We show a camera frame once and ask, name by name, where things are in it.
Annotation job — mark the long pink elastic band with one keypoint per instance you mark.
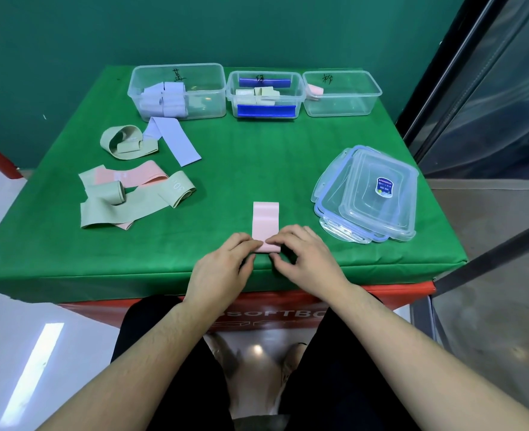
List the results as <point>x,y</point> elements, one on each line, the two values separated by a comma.
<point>134,174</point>

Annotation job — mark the green elastic band white print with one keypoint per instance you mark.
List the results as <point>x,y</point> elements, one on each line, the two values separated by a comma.
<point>181,186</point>

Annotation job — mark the black framed glass door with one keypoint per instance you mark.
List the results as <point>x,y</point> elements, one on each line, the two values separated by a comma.
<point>484,85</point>

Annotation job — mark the red padded box with lettering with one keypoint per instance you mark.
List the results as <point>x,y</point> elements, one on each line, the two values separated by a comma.
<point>264,311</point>

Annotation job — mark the person's left thumb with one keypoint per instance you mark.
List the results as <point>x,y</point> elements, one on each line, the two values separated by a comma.
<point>249,264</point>

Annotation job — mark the clear lid with blue seal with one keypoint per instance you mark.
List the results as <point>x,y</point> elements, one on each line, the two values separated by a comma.
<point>329,186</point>
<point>336,228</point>

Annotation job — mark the green elastic band loop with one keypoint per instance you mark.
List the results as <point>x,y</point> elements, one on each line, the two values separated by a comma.
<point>127,148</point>

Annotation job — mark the clear container with blue latches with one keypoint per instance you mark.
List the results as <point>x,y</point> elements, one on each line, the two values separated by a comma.
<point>266,109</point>

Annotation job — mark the black trousers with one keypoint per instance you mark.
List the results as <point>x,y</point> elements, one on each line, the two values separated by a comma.
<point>336,377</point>

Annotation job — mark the small clear plastic container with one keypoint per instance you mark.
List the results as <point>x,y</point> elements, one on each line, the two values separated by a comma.
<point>345,96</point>

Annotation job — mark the person's left forearm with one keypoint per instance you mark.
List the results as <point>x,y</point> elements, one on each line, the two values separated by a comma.
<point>152,368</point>

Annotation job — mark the purple elastic band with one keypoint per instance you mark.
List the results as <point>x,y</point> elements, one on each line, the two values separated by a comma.
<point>177,141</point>

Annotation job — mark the large clear plastic container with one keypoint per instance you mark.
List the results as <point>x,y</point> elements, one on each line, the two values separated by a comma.
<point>201,100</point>

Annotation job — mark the beige shoe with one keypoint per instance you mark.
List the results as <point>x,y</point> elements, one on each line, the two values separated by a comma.
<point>293,365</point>
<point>226,356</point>

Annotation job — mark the person's right thumb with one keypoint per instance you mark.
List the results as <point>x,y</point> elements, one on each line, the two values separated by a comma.
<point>282,263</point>

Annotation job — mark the black metal bar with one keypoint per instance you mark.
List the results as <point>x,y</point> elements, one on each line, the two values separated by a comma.
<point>493,255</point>

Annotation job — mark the long green elastic band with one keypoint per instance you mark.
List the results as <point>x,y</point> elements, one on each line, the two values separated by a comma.
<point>111,215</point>

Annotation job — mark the person's right forearm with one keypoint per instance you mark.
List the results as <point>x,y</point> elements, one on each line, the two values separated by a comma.
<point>417,368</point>

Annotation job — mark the rolled green elastic band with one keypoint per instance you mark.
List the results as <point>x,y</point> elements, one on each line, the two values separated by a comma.
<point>107,192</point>

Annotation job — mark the green tablecloth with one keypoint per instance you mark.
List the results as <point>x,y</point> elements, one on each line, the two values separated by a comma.
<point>255,166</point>

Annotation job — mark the pile of folded purple bands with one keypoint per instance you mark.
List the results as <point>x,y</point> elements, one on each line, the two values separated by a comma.
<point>165,100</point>

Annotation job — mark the person's right hand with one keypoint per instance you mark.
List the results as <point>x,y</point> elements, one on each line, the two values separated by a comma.
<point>311,269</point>

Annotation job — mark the folded green elastic band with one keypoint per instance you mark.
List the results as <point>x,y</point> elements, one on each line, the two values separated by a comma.
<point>244,95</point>
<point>266,91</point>

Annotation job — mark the person's left hand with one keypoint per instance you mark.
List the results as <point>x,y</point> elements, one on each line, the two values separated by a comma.
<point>215,276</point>

